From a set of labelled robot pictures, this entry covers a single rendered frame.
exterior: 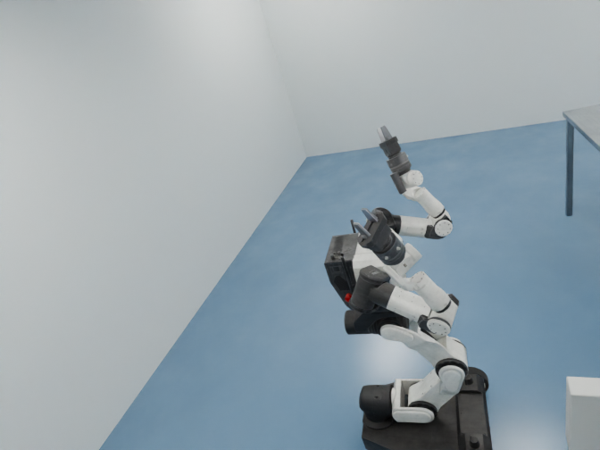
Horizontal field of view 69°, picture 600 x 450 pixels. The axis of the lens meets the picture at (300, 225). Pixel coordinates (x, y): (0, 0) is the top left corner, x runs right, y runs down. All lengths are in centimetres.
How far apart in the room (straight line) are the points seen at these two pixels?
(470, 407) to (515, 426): 28
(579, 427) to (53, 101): 314
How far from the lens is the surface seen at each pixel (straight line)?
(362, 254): 175
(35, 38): 338
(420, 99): 587
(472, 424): 251
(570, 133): 386
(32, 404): 317
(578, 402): 142
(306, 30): 595
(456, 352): 217
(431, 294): 151
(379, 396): 245
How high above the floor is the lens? 228
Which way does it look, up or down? 29 degrees down
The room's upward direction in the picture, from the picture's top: 19 degrees counter-clockwise
